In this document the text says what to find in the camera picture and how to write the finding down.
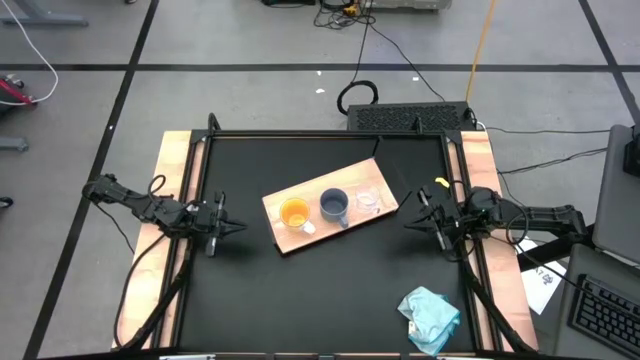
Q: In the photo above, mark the grey mug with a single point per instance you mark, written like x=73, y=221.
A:
x=334, y=205

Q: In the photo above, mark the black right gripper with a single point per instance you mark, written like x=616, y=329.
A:
x=452, y=217

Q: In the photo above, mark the black desk leg bar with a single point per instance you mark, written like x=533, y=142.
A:
x=555, y=255

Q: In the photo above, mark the black computer tower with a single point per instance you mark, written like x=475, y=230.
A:
x=400, y=117

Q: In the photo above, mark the clear glass mug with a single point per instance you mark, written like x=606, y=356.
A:
x=368, y=199

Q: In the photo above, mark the light blue cloth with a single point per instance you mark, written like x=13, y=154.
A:
x=430, y=315

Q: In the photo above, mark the red cart part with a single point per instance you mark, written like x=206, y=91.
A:
x=12, y=92

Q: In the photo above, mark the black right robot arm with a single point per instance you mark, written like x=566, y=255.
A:
x=545, y=217

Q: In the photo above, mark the white paper sheet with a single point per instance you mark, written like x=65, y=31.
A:
x=542, y=290

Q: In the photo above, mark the grey metal table foot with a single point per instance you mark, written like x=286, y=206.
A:
x=50, y=21
x=12, y=144

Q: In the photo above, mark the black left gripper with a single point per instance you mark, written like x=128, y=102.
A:
x=202, y=220

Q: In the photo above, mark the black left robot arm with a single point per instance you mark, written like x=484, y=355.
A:
x=135, y=202

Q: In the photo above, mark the black frame brace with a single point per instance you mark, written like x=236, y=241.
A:
x=159, y=300
x=494, y=302

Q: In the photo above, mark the yellow ceramic mug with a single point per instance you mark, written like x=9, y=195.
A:
x=295, y=212

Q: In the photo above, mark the black keyboard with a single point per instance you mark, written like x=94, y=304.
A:
x=610, y=315

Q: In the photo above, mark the beige equipment box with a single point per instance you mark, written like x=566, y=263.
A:
x=410, y=4

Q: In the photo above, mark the black desk device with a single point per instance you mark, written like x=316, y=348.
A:
x=632, y=155

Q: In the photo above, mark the wooden cutting board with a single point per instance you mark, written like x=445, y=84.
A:
x=320, y=232

